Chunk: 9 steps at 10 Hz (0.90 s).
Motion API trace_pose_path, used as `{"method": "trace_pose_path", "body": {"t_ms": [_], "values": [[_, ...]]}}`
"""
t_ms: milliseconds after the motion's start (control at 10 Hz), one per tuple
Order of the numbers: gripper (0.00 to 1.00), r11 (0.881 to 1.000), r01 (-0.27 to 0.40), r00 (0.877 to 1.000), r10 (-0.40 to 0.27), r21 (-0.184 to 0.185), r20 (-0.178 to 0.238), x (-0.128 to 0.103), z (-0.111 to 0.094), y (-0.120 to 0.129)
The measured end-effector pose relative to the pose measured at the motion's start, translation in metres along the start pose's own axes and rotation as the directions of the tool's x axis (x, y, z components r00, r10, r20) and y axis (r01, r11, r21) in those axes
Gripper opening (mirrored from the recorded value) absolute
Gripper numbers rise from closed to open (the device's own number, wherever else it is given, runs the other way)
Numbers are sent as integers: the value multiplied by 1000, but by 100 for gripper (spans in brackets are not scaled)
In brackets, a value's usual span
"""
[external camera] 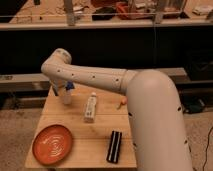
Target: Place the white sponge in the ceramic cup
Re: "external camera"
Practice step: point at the white ceramic cup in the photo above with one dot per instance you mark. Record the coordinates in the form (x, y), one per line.
(67, 97)

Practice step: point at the white tube bottle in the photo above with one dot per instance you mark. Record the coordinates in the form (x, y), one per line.
(89, 114)

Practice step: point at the long grey bench rail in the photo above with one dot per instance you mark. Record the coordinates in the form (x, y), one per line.
(39, 82)

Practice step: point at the orange ribbed plate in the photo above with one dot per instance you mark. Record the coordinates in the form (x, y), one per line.
(52, 144)

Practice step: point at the wooden table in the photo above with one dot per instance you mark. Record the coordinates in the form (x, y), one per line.
(91, 140)

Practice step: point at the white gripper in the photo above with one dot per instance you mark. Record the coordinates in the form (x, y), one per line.
(58, 84)

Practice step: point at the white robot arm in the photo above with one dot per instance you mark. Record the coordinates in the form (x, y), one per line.
(153, 103)

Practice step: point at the small orange carrot toy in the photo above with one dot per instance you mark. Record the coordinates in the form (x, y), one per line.
(122, 102)

